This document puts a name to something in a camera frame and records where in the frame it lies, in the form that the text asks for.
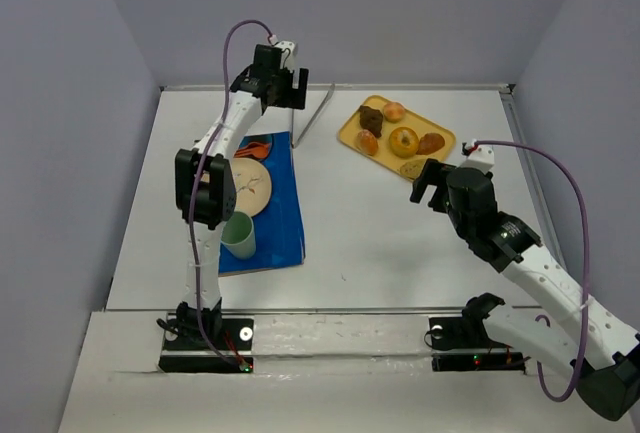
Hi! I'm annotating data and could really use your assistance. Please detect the metal tongs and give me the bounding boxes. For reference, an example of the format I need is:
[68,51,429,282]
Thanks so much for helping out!
[289,83,336,149]

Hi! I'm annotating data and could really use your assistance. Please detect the sugared round bun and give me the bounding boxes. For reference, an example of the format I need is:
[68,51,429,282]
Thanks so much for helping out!
[355,129,379,156]

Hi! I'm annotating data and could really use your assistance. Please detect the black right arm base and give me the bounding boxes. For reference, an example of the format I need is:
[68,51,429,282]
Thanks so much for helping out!
[423,293,529,373]

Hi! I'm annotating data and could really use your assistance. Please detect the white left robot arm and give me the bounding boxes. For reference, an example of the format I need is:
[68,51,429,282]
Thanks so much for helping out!
[174,41,309,364]

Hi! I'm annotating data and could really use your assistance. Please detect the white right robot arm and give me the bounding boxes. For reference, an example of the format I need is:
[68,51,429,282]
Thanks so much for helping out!
[287,85,637,368]

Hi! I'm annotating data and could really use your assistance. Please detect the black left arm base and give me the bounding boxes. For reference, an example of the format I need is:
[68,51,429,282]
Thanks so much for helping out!
[156,303,255,374]

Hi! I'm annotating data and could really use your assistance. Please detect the seeded bread slice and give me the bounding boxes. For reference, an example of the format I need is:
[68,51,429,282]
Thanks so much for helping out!
[399,158,427,181]

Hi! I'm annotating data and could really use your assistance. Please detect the dark brown chocolate bread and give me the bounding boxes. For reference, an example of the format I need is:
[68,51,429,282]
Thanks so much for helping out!
[358,105,384,138]

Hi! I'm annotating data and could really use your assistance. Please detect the brown glazed roll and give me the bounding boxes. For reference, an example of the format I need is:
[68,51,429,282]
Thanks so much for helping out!
[416,133,446,155]

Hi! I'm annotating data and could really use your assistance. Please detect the yellow glazed donut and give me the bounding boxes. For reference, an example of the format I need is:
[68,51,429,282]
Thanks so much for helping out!
[389,127,419,158]

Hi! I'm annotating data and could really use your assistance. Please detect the yellow tray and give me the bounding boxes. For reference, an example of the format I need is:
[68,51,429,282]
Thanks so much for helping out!
[338,95,456,177]

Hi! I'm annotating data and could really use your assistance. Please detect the orange spoon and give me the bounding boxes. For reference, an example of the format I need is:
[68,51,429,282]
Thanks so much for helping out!
[234,144,270,160]

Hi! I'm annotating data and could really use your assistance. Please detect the round peach bun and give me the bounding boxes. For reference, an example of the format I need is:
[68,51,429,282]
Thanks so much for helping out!
[382,102,406,123]

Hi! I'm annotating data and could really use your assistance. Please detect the beige plate with branch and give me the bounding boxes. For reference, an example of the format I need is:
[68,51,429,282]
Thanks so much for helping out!
[222,158,272,219]

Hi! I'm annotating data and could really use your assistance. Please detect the blue patterned placemat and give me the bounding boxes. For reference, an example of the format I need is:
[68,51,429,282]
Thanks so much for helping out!
[219,131,305,276]

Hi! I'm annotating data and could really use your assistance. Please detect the green cup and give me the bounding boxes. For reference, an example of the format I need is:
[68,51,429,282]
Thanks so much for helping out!
[221,211,256,260]

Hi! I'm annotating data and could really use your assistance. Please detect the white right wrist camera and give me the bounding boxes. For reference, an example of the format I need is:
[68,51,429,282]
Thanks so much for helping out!
[460,140,495,174]

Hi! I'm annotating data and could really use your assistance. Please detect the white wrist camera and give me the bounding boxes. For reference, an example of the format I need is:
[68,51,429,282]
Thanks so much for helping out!
[460,140,495,174]
[274,40,298,63]

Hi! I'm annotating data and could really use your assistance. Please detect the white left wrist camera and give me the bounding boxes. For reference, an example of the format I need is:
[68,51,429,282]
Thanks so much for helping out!
[274,40,298,63]

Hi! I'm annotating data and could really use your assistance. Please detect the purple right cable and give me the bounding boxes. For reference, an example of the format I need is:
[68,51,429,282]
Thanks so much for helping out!
[472,139,591,401]

